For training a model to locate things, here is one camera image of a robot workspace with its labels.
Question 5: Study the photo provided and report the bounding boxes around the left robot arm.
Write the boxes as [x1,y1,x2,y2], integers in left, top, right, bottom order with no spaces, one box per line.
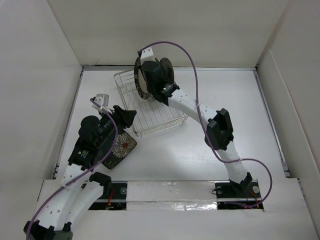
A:
[23,105,137,240]

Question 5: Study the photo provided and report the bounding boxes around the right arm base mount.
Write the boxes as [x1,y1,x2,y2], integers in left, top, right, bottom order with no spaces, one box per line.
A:
[211,179,264,210]

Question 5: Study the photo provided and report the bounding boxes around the wire dish rack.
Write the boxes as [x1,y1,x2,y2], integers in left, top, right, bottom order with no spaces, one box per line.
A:
[114,70,187,138]

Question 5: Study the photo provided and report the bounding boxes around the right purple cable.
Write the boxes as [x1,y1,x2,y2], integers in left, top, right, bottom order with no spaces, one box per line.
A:
[141,41,273,209]

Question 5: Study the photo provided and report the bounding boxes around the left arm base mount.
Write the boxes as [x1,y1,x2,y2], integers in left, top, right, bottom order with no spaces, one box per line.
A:
[89,172,128,211]

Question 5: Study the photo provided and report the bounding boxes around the grey reindeer plate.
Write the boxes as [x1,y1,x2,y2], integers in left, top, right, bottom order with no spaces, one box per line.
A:
[160,57,175,84]

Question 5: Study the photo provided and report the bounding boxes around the silver taped front rail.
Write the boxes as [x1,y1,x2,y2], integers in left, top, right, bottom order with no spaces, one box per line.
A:
[96,180,265,212]

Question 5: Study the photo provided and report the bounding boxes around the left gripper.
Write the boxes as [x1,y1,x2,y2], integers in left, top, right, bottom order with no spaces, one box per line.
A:
[95,105,136,147]

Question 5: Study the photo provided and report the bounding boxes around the purple cable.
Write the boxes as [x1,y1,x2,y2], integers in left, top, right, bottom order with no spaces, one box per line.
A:
[141,41,273,209]
[24,98,119,240]

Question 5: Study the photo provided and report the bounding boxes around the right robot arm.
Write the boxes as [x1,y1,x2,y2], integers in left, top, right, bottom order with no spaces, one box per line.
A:
[141,58,252,197]

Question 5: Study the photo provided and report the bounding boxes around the black square floral plate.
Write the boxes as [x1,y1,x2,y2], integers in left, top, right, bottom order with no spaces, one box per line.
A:
[102,129,138,170]

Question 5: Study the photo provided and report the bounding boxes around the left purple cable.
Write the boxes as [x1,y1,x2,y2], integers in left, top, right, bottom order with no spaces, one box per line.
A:
[24,98,119,240]

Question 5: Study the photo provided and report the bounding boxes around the dark patterned rim plate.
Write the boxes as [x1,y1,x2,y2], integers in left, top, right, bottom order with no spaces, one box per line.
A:
[133,56,159,100]

